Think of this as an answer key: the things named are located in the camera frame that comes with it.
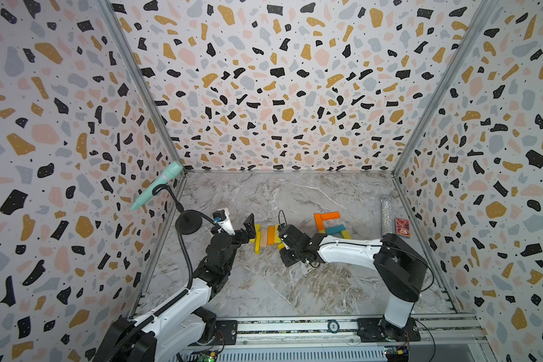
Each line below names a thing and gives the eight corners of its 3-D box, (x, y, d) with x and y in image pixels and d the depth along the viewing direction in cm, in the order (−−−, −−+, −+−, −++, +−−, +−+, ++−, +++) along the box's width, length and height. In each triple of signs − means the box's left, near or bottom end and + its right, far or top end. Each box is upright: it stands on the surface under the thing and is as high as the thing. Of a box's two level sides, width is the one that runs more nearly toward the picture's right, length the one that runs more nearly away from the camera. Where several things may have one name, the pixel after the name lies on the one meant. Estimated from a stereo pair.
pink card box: (395, 235, 102) (398, 232, 99) (395, 220, 107) (397, 217, 105) (408, 238, 101) (411, 235, 98) (408, 223, 106) (410, 220, 104)
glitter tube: (380, 234, 101) (384, 229, 98) (380, 201, 114) (383, 195, 110) (389, 236, 101) (393, 231, 97) (388, 202, 113) (391, 197, 110)
